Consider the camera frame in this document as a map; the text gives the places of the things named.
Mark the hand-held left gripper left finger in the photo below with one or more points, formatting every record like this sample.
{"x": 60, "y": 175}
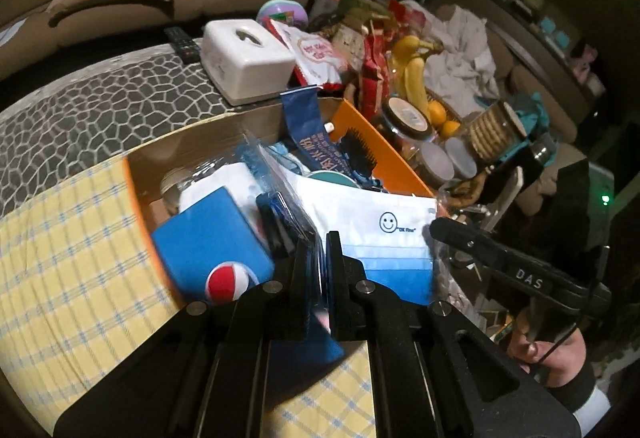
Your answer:
{"x": 306, "y": 268}

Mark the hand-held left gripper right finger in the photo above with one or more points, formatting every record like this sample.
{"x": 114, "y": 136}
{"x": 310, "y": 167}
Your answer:
{"x": 339, "y": 268}

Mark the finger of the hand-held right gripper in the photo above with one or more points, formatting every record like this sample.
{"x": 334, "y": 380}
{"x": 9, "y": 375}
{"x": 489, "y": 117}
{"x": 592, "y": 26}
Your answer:
{"x": 490, "y": 255}

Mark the blue and white mask packet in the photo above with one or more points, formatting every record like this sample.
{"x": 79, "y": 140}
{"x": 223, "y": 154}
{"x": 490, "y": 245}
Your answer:
{"x": 360, "y": 218}

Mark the teal and white round case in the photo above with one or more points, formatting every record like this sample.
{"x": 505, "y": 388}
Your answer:
{"x": 332, "y": 179}

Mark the orange cardboard box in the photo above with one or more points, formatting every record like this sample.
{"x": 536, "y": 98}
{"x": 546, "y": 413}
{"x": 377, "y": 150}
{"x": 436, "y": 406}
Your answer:
{"x": 395, "y": 168}

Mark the clear plastic bottle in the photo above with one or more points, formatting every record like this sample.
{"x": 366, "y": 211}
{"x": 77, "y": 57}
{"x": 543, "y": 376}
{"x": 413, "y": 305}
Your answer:
{"x": 172, "y": 188}

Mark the person's right forearm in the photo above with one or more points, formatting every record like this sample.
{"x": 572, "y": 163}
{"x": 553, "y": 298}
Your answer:
{"x": 582, "y": 393}

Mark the person's right hand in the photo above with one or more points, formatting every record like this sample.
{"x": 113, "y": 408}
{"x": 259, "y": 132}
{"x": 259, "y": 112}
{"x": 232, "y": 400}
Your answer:
{"x": 545, "y": 353}

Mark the dark blue pack in plastic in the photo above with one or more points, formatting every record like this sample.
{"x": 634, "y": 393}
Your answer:
{"x": 277, "y": 223}

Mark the grey lidded jar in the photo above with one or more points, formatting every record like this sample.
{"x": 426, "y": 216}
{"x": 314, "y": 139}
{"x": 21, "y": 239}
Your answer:
{"x": 461, "y": 155}
{"x": 436, "y": 163}

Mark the blue carton with round logo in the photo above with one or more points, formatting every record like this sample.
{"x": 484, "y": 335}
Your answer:
{"x": 200, "y": 238}

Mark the roll of round biscuits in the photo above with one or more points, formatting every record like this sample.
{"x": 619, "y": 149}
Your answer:
{"x": 492, "y": 130}

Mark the teal cloth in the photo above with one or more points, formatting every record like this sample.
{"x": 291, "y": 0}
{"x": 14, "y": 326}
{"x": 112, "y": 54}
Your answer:
{"x": 537, "y": 118}

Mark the orange fruit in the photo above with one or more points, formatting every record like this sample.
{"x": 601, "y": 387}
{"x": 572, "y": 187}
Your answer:
{"x": 450, "y": 128}
{"x": 436, "y": 112}

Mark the blue printed ribbon packet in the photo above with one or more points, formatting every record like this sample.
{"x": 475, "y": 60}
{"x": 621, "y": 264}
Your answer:
{"x": 306, "y": 128}

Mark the glass jar with brown lid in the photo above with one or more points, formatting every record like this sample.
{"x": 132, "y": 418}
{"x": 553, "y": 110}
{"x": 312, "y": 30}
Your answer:
{"x": 407, "y": 120}

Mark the red snack packet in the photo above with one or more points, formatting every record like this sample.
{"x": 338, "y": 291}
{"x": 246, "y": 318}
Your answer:
{"x": 375, "y": 78}

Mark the yellow banana bunch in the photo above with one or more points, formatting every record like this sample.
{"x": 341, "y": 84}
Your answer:
{"x": 415, "y": 68}

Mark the crumpled white cloth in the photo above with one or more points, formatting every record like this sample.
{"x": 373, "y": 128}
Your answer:
{"x": 465, "y": 48}

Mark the white and red snack bag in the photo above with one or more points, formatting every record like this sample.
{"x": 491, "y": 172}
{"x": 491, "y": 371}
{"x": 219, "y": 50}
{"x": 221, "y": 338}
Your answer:
{"x": 314, "y": 55}

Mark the white tissue box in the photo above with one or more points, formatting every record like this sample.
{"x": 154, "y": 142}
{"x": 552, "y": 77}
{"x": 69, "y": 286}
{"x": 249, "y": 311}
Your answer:
{"x": 245, "y": 63}

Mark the pastel coloured ball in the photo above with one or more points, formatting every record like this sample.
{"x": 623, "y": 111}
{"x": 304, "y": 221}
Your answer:
{"x": 282, "y": 13}

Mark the black remote control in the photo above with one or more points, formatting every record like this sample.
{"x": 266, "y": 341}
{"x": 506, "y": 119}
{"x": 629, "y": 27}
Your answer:
{"x": 181, "y": 43}

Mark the grey cobble patterned cloth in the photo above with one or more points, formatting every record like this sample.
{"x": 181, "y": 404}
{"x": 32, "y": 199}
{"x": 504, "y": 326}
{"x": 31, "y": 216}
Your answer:
{"x": 100, "y": 108}

